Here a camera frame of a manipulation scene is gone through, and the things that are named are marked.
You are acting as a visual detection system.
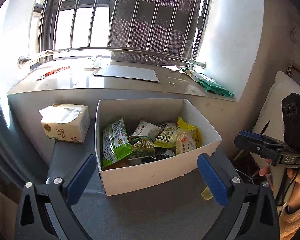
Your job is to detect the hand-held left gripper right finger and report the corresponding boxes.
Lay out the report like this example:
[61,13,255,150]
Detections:
[197,154,280,240]

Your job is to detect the yellow-green snack packet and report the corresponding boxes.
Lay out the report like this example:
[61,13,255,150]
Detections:
[153,122,178,148]

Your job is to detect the green pea snack packet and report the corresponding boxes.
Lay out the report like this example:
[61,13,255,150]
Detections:
[128,136,157,160]

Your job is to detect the white red-print snack packet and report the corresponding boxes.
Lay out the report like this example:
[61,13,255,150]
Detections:
[129,118,163,138]

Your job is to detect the grey cardboard sheet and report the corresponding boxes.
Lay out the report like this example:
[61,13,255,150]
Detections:
[93,64,160,83]

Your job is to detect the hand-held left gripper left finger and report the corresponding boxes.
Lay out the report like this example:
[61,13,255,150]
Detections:
[15,154,97,240]

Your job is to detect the red pen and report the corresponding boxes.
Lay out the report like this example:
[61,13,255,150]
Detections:
[37,66,71,81]

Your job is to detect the person's right hand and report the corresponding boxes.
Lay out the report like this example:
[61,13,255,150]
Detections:
[259,158,300,215]

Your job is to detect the blue-grey curtain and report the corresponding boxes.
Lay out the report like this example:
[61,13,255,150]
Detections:
[0,12,49,188]

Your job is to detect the clear rice cracker packet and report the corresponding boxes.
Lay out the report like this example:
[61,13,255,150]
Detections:
[175,129,197,155]

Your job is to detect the yellow snack packet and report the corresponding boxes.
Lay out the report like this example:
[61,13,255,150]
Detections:
[177,116,202,148]

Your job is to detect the small white dish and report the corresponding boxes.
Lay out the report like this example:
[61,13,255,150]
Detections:
[84,57,102,70]

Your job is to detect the green plastic bag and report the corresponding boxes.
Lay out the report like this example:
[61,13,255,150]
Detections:
[182,67,235,98]

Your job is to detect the person's right forearm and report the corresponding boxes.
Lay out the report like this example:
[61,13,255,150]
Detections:
[279,185,300,240]

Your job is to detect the white cardboard box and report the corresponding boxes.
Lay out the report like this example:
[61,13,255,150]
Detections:
[94,99,223,197]

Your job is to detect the white folded mattress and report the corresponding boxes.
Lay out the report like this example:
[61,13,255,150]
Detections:
[250,71,300,170]

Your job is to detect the light green snack packet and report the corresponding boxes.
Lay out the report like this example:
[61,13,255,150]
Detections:
[101,117,133,168]

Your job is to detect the grey hanging cloth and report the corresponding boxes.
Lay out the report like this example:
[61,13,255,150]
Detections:
[109,0,203,65]

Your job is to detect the metal window guard bars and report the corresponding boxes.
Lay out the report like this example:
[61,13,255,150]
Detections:
[17,0,225,69]

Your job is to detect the tissue pack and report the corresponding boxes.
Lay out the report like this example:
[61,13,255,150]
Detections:
[39,103,91,144]

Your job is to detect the small yellow wrapper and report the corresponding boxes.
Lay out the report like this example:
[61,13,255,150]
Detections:
[201,185,214,201]

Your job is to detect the grey tablecloth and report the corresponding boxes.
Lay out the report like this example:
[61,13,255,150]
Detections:
[46,140,243,240]

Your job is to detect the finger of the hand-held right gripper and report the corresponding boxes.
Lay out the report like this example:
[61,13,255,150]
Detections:
[234,135,283,161]
[239,130,286,147]

